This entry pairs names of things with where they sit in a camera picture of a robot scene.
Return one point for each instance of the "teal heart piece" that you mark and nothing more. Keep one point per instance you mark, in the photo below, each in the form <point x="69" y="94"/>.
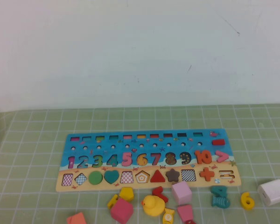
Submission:
<point x="111" y="176"/>

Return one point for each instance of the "pink greater-than sign piece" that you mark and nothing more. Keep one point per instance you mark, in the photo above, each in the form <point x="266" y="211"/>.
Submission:
<point x="222" y="156"/>

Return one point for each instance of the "yellow number six piece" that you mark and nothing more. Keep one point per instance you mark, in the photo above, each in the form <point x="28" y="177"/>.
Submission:
<point x="247" y="201"/>

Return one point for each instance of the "yellow rubber duck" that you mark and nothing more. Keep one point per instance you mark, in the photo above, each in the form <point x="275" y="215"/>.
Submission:
<point x="154" y="206"/>

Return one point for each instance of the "green checkered tablecloth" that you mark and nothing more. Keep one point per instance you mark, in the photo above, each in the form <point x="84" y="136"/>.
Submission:
<point x="37" y="144"/>

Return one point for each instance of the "orange plus sign piece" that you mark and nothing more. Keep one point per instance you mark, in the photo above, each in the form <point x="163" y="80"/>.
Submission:
<point x="207" y="174"/>

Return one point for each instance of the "magenta square block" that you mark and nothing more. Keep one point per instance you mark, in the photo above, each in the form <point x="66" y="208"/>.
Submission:
<point x="121" y="210"/>

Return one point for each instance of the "colourful wooden puzzle board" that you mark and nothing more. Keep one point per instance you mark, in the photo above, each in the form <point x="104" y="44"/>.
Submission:
<point x="154" y="144"/>

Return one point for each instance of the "red triangle piece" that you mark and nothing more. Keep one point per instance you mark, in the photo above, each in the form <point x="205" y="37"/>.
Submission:
<point x="157" y="177"/>

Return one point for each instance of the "light pink cube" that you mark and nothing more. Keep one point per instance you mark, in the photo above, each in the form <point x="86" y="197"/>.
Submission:
<point x="181" y="193"/>

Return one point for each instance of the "white box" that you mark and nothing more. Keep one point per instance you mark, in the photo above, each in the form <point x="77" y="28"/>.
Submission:
<point x="273" y="192"/>

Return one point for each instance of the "brown star piece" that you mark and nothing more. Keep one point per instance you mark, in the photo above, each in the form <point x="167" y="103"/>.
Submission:
<point x="172" y="175"/>

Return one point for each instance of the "yellow pentagon piece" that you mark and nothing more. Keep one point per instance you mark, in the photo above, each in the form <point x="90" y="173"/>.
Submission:
<point x="126" y="194"/>

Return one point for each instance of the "green circle piece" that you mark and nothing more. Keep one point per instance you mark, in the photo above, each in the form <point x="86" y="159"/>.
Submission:
<point x="95" y="177"/>

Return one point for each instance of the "pink trapezoid piece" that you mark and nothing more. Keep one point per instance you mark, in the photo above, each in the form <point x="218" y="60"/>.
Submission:
<point x="185" y="213"/>

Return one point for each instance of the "teal number four piece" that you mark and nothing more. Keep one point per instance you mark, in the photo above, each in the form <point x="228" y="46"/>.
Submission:
<point x="218" y="191"/>

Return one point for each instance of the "red minus sign piece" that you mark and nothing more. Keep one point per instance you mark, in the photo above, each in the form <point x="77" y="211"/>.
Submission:
<point x="218" y="142"/>

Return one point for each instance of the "small red fish piece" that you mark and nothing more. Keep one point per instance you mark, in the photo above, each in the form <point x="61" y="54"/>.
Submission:
<point x="191" y="221"/>

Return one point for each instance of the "red number seven piece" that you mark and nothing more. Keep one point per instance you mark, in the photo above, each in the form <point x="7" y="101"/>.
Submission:
<point x="161" y="194"/>

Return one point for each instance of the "pink number five piece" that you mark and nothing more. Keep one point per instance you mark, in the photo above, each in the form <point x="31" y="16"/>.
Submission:
<point x="127" y="159"/>

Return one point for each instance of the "orange number ten piece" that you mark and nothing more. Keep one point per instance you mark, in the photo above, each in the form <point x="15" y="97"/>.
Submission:
<point x="205" y="157"/>

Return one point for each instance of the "yellow number one piece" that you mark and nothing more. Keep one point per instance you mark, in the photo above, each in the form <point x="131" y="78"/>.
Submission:
<point x="112" y="202"/>

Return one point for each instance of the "salmon block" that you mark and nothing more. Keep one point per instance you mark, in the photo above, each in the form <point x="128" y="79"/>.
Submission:
<point x="76" y="219"/>

